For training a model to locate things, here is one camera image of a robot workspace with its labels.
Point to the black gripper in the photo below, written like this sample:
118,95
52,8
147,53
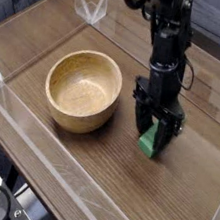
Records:
157,96

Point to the green rectangular block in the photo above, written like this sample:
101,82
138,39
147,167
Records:
146,140

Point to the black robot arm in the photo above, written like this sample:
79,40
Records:
171,34

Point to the brown wooden bowl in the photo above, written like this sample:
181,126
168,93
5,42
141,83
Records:
82,90

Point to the black table leg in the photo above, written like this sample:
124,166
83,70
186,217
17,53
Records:
12,178

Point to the clear acrylic front wall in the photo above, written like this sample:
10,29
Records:
54,175

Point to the grey metal base plate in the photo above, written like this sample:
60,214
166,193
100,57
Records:
17,210

